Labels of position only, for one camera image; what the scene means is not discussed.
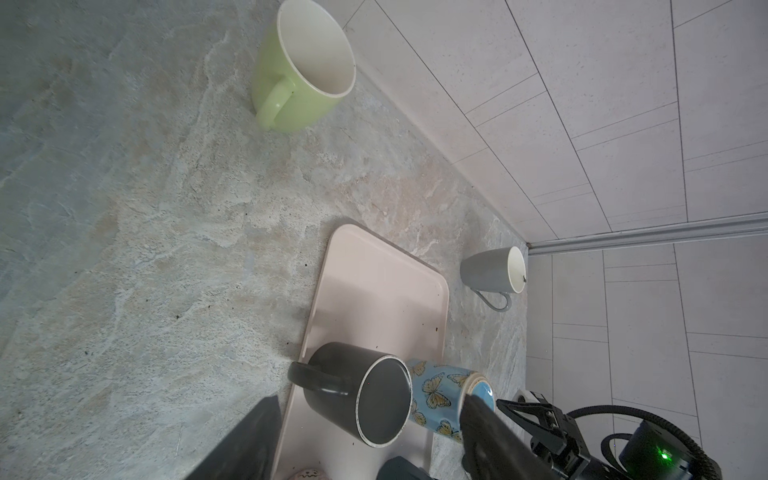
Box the grey mug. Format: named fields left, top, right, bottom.
left=460, top=246, right=528, bottom=312

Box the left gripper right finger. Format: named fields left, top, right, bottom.
left=459, top=395, right=556, bottom=480

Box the dark green mug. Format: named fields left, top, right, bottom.
left=376, top=456, right=433, bottom=480

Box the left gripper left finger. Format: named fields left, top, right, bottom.
left=187, top=395, right=281, bottom=480

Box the beige tray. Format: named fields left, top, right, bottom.
left=272, top=223, right=449, bottom=479

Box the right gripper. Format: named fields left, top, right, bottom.
left=496, top=392, right=606, bottom=479

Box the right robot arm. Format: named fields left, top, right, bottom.
left=496, top=390, right=722, bottom=479

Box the blue butterfly mug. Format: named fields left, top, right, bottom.
left=406, top=359, right=495, bottom=443

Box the light green mug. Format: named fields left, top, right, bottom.
left=251, top=0, right=357, bottom=133

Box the black mug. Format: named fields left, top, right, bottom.
left=288, top=342, right=413, bottom=448

